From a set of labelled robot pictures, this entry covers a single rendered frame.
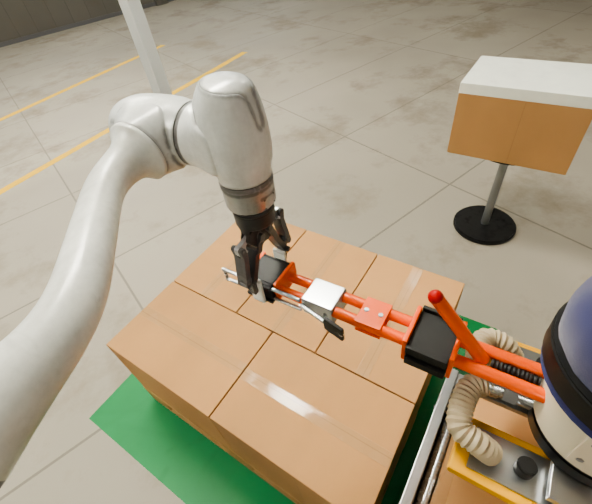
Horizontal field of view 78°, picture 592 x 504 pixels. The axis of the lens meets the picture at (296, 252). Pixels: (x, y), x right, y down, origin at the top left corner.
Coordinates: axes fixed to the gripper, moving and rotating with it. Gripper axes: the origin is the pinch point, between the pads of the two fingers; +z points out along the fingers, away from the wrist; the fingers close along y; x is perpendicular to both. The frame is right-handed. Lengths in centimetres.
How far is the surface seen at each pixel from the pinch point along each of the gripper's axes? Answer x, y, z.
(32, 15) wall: 977, 435, 86
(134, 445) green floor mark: 77, -41, 124
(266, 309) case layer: 36, 28, 70
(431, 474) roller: -44, 3, 69
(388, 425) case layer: -28, 9, 70
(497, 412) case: -51, 9, 29
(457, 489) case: -47, -10, 29
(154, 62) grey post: 265, 183, 40
